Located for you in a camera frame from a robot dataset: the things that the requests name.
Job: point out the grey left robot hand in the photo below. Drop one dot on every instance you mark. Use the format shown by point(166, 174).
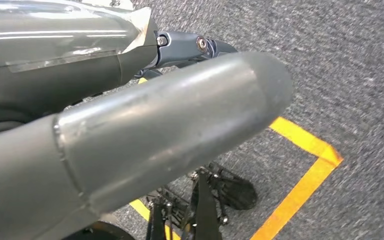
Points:
point(145, 132)

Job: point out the black robot foot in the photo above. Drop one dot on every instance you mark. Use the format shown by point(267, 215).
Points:
point(238, 195)
point(157, 222)

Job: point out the yellow floor tape square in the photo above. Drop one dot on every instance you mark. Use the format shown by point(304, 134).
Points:
point(311, 179)

